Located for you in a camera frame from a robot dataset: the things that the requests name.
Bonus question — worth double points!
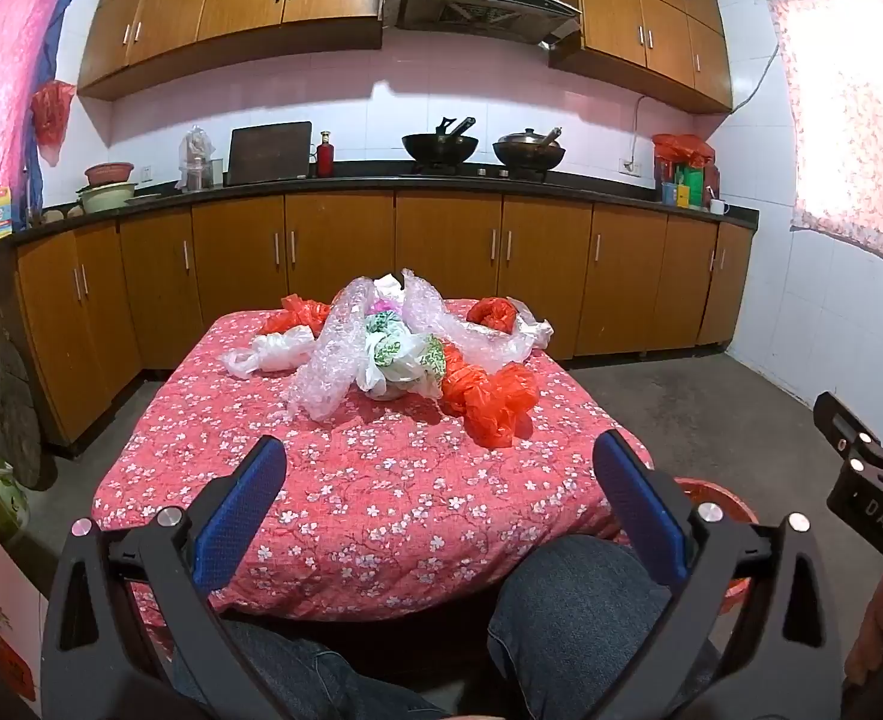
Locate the green printed white plastic bag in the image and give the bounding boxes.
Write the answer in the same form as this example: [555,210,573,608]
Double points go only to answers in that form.
[362,311,449,401]

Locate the black kitchen countertop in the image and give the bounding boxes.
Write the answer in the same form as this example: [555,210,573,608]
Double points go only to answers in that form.
[0,161,759,262]

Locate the wooden wall cabinet unit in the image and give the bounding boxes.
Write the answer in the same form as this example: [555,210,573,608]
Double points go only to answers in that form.
[77,0,392,101]
[548,0,735,116]

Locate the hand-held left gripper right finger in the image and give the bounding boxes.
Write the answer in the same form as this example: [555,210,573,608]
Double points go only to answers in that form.
[591,429,848,720]

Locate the red-brown basin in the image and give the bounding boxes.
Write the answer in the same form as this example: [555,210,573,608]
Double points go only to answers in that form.
[85,161,136,188]

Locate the red plastic bag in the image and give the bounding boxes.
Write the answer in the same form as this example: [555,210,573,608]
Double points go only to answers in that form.
[440,345,489,415]
[262,294,334,335]
[462,362,540,450]
[31,80,77,167]
[465,298,519,333]

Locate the dark cutting board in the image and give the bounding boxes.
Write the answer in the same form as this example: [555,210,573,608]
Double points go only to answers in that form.
[226,121,314,187]

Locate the hanging red plastic bag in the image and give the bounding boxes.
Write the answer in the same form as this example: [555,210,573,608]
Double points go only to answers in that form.
[31,80,77,167]

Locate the red plastic basin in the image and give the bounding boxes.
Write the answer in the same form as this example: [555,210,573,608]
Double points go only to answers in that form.
[670,475,759,620]

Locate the clear plastic bag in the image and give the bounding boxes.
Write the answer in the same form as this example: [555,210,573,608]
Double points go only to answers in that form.
[441,298,555,377]

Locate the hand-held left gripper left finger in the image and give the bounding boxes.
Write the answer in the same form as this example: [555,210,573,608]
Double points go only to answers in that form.
[40,433,289,720]

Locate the plastic wrapped jars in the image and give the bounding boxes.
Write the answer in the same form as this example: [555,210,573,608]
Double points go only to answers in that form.
[178,125,215,191]

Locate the green box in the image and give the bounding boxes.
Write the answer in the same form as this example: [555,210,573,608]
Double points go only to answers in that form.
[672,165,707,208]

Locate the row of wooden base cabinets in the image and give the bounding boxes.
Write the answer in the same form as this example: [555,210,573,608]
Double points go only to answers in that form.
[14,191,756,458]

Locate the person's jeans legs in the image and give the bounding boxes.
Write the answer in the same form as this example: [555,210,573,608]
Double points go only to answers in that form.
[486,535,722,715]

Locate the floral window curtain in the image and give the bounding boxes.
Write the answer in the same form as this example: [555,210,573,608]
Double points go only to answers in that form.
[767,0,883,268]

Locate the red floral tablecloth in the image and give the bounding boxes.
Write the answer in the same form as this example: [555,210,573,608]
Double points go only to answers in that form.
[91,298,656,623]

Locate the black wok with handle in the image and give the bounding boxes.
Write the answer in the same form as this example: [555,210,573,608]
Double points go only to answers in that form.
[401,117,482,166]

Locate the gas stove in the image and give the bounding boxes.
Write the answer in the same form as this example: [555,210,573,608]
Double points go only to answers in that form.
[400,161,557,183]

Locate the red bag over boxes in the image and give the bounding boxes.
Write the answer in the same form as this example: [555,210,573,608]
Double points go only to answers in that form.
[650,133,716,170]

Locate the wok with wooden spatula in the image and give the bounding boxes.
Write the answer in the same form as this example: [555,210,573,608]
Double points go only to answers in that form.
[492,127,567,172]

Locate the round wooden chopping block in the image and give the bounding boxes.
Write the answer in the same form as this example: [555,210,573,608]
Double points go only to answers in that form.
[0,340,58,494]

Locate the pink curtain with blue edge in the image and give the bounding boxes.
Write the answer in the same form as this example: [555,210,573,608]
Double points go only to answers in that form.
[0,0,83,256]

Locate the clear bubble wrap sheet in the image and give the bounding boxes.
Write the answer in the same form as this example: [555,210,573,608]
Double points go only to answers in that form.
[281,268,474,422]

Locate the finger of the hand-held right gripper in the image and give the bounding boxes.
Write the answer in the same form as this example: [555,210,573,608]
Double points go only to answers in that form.
[814,391,881,470]

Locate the person's left leg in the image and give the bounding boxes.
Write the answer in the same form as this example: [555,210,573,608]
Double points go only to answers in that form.
[172,617,453,720]

